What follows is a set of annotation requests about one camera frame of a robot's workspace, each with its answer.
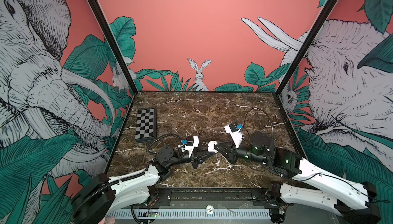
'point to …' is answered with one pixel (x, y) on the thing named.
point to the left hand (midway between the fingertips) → (214, 151)
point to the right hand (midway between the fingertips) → (215, 146)
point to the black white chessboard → (145, 129)
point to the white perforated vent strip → (209, 214)
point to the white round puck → (211, 148)
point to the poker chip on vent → (210, 209)
